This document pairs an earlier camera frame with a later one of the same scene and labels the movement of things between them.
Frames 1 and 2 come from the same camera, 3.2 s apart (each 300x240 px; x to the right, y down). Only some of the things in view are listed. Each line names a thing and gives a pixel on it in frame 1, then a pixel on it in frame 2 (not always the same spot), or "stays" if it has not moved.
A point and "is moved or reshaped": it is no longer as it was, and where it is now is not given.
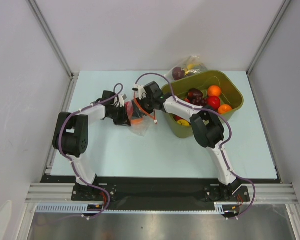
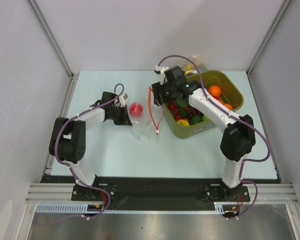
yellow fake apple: (183, 122) stays
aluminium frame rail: (51, 193) stays
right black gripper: (137, 105) → (156, 92)
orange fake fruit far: (214, 90) stays
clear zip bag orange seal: (141, 124) is moved or reshaped
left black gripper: (124, 120) stays
